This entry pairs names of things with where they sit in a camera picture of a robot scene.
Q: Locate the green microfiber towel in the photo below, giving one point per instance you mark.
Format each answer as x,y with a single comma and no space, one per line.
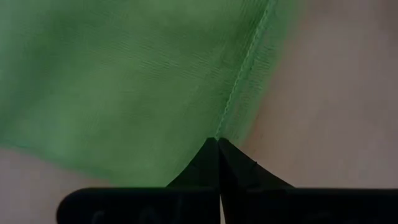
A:
124,77

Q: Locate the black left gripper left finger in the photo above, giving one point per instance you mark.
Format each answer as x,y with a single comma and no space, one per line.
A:
155,205

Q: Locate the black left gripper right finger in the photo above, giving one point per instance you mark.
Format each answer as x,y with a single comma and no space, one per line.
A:
280,205

